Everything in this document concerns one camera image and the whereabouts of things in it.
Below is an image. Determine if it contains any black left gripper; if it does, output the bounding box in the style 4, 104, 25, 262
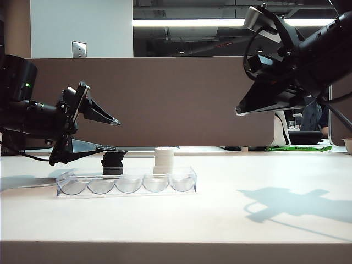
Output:
50, 81, 128, 166

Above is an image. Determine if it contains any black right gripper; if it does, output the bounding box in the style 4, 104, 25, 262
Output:
236, 41, 331, 116

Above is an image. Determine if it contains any stack of black poker chips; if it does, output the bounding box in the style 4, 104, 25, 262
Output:
101, 151, 125, 177

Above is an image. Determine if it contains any clear acrylic chip tray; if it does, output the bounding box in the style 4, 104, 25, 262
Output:
56, 167, 197, 197

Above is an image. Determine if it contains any stack of white poker chips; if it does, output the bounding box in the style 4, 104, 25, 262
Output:
152, 147, 174, 175

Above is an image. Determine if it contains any seated person in dark jacket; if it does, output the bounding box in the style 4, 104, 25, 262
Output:
301, 96, 330, 136

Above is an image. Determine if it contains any black padded case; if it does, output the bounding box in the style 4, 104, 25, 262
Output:
288, 131, 325, 144

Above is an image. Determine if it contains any brown desk partition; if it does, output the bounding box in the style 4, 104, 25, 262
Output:
328, 84, 352, 146
24, 57, 276, 148

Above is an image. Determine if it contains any beige paper bowl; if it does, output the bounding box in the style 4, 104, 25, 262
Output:
340, 138, 352, 155

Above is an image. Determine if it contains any long ceiling light strip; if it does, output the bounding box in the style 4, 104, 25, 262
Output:
132, 18, 331, 28

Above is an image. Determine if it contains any white bag with black strap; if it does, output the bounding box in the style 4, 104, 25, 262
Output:
271, 110, 292, 147

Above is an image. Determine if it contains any black looped right arm cable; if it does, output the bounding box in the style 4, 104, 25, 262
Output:
243, 27, 284, 82

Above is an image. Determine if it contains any grey metal partition rail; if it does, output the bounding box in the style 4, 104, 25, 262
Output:
82, 147, 179, 152

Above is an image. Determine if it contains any green lanyard strap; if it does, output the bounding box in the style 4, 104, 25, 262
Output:
266, 145, 333, 152

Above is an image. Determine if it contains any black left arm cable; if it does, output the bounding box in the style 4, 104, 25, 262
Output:
0, 129, 53, 163

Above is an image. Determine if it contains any metal wall outlet plate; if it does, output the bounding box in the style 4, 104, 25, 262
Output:
71, 41, 88, 58

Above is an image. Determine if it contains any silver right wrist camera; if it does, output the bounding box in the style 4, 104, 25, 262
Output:
244, 5, 278, 35

